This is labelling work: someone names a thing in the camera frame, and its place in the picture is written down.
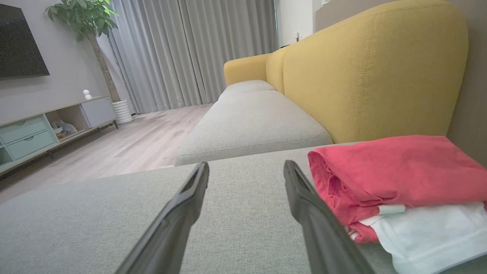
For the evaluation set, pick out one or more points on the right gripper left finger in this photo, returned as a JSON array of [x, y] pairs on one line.
[[167, 239]]

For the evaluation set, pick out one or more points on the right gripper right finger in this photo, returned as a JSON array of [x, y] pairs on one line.
[[327, 243]]

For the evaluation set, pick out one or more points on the red basketball jersey white sleeves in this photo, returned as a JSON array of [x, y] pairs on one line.
[[399, 171]]

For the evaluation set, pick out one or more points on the white ribbed plant pot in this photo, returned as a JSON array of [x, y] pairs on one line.
[[122, 111]]

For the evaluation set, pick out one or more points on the grey crumpled cloth bundle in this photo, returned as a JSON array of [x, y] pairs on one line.
[[62, 128]]

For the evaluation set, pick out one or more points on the small white figurine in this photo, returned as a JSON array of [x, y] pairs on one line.
[[87, 94]]

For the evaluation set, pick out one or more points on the grey TV cabinet mint drawers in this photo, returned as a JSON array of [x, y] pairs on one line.
[[30, 137]]

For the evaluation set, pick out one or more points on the small grey sofa seat cushion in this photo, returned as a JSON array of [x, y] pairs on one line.
[[245, 86]]

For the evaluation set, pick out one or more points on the small yellow sofa backrest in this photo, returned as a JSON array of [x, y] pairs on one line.
[[276, 68]]

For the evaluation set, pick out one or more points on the large yellow sofa backrest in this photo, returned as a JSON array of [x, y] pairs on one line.
[[380, 68]]

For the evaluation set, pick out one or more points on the grey pleated curtain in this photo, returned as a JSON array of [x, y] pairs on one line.
[[190, 49]]

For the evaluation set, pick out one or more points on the indoor tree plant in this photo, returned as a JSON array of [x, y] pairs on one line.
[[87, 19]]

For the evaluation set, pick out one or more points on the black flat TV screen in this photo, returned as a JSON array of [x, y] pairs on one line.
[[19, 45]]

